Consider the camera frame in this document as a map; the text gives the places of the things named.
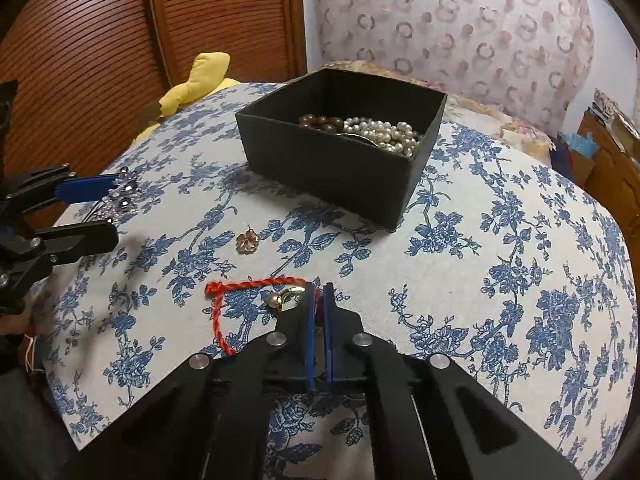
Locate red cord bracelet with bell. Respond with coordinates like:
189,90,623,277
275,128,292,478
204,276,311,358

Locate crystal flower hair clip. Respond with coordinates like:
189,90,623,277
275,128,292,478
80,166,144,224

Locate black box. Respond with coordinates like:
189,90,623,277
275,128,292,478
235,67,448,233

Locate wooden side cabinet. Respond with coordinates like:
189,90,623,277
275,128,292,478
570,110,640,221

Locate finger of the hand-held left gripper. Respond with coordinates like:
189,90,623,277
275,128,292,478
7,164,120,213
0,220,120,313

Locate white pearl necklace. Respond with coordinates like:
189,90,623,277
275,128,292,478
342,116,422,158

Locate wooden louvered wardrobe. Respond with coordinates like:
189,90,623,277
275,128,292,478
0,0,308,241

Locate silver metal bangle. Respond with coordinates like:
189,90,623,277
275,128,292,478
340,131,381,147

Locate blue plastic bag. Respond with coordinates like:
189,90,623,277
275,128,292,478
557,131,601,158

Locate sheer circle-pattern curtain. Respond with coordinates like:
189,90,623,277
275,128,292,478
310,0,598,136

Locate patterned fabric bundle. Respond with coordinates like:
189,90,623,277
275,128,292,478
592,89,640,141

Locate dark blue blanket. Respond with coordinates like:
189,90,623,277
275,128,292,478
550,137,576,173

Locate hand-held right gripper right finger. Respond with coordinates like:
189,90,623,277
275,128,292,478
322,282,583,480

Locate blue floral bedspread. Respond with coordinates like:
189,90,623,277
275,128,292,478
42,82,638,480

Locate brown wooden bead bracelet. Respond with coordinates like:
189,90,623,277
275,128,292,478
298,113,345,134

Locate yellow plush toy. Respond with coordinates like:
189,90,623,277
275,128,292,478
132,52,246,143

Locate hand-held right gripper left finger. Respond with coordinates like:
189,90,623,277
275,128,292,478
62,282,318,480

